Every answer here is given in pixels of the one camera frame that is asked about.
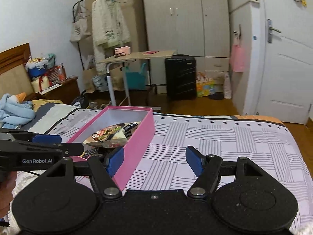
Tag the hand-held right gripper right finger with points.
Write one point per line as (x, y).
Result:
(194, 160)

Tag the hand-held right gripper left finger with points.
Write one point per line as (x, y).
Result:
(115, 161)

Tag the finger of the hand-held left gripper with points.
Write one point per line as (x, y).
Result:
(46, 139)
(72, 149)

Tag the beige and black snack bag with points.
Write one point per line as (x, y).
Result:
(107, 134)

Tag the pink cardboard box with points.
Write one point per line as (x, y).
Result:
(139, 146)

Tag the person's left hand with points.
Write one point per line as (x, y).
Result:
(5, 195)

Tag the white fluffy cloth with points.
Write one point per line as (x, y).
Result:
(27, 177)

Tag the grey and cream quilt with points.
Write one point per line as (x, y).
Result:
(53, 117)

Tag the yellow pillow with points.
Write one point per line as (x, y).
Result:
(46, 104)

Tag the light blue blanket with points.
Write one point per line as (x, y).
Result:
(14, 112)

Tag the white goose plush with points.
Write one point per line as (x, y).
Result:
(21, 96)

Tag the pair of shoes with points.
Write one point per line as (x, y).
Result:
(97, 105)

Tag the wooden nightstand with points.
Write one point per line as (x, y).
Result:
(68, 90)

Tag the cream bag red ribbon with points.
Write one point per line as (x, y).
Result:
(40, 84)

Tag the red patterned bag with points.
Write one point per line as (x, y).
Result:
(57, 74)

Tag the dark slippers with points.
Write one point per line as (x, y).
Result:
(216, 97)

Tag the brown paper bag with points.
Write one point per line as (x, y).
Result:
(88, 80)

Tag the blue flower basket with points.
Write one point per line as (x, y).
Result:
(36, 68)

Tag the white plastic bag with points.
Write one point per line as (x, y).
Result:
(100, 83)

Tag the colourful cardboard box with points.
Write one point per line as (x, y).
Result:
(205, 87)

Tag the orange mattress cover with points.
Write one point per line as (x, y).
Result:
(259, 119)

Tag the wooden headboard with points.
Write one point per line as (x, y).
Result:
(14, 68)

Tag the black suitcase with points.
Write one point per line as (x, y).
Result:
(181, 78)

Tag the teal bag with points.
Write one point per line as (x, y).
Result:
(135, 78)

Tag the pink tissue pouch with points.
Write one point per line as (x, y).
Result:
(122, 51)

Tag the pink hanging bag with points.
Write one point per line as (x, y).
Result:
(237, 56)

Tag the white tote bag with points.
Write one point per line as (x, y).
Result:
(79, 29)

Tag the red booklet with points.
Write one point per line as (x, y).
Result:
(150, 52)

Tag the white knit cardigan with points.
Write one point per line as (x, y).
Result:
(110, 29)

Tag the white wardrobe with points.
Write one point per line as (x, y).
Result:
(183, 29)

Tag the white door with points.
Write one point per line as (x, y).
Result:
(288, 66)

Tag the large brown cardboard sheet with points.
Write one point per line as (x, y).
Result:
(134, 29)

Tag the black clothes rack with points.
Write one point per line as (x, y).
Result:
(144, 17)

